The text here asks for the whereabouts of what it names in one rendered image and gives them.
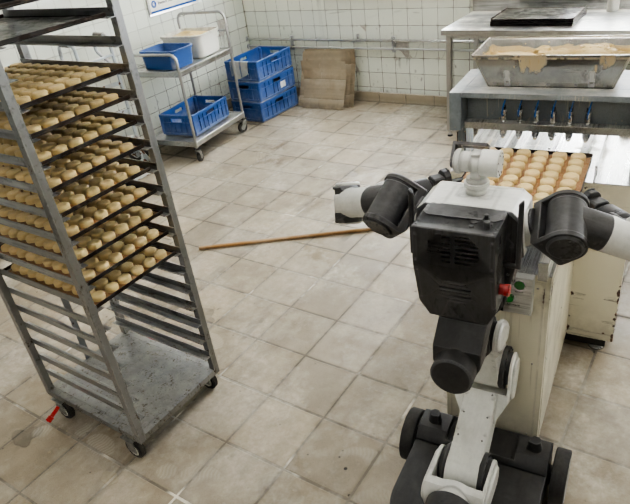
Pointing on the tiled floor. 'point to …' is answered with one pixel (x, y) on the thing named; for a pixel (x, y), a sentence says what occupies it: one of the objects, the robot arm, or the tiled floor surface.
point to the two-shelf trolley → (195, 92)
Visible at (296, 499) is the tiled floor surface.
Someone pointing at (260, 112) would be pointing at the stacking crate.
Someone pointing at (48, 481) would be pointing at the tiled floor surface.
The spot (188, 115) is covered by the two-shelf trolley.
